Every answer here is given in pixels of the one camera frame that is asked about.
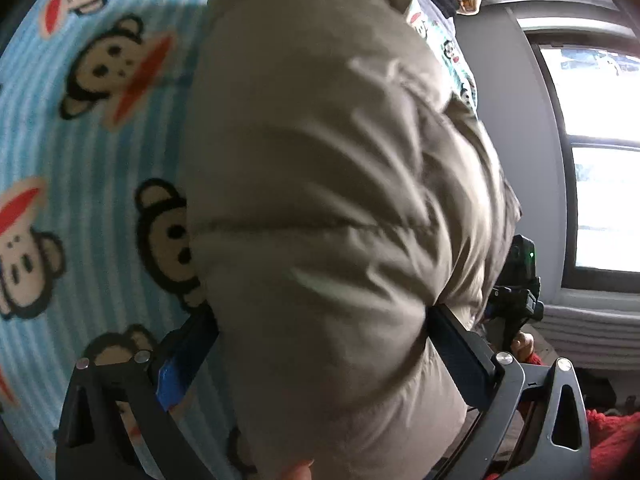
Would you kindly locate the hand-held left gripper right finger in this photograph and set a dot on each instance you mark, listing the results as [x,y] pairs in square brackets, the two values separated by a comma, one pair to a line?
[465,355]

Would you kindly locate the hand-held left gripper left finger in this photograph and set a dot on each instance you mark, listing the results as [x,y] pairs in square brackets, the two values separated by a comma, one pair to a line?
[167,385]

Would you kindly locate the beige puffer jacket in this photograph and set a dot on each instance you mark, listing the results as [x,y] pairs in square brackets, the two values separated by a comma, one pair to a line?
[325,185]

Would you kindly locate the person's right hand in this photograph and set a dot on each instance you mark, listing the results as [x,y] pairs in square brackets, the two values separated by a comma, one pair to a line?
[523,343]

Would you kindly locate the white ribbed radiator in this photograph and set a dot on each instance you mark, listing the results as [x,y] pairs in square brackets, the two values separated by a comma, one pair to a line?
[595,325]

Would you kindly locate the window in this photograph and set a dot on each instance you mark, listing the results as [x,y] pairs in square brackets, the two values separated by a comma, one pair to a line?
[600,200]

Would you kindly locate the blue monkey printed blanket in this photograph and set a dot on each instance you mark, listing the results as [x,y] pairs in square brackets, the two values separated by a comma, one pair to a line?
[85,160]

